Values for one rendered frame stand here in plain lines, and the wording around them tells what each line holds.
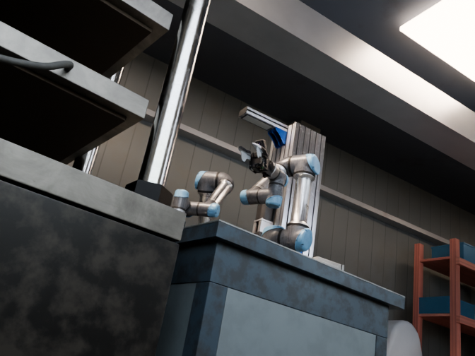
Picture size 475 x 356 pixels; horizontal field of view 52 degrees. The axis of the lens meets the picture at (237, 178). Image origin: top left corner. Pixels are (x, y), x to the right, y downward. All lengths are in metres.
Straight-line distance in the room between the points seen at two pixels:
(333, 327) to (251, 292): 0.28
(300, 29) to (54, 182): 2.84
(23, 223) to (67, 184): 0.10
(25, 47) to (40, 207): 0.34
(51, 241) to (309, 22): 3.01
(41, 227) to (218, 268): 0.38
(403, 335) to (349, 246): 1.29
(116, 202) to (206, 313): 0.30
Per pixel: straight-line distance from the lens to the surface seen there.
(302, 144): 3.03
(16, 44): 1.06
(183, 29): 1.21
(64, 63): 0.98
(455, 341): 5.92
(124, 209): 0.92
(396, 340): 5.36
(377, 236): 6.53
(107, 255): 0.90
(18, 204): 0.86
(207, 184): 2.92
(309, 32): 3.59
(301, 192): 2.55
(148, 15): 1.23
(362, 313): 1.40
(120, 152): 4.79
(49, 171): 0.88
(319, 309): 1.26
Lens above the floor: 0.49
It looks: 23 degrees up
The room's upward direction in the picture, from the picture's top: 10 degrees clockwise
